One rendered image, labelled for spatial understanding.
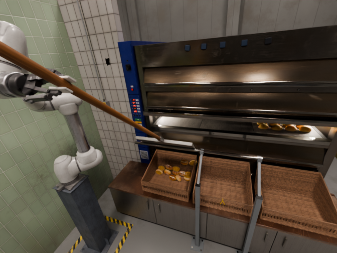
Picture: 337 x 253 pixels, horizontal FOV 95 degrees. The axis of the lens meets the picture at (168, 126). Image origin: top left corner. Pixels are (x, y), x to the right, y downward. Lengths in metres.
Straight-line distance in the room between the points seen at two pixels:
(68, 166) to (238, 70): 1.72
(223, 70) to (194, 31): 3.91
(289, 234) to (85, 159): 1.89
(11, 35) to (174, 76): 1.22
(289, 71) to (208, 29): 3.96
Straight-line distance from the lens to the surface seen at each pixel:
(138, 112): 1.95
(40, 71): 0.55
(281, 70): 1.66
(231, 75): 1.60
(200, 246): 2.26
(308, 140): 1.96
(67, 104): 1.34
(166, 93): 1.77
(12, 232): 2.27
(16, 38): 0.88
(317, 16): 5.71
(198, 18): 5.45
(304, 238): 1.94
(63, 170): 1.63
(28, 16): 2.17
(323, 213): 2.15
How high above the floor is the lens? 2.04
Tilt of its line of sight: 26 degrees down
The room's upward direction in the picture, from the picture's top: 5 degrees counter-clockwise
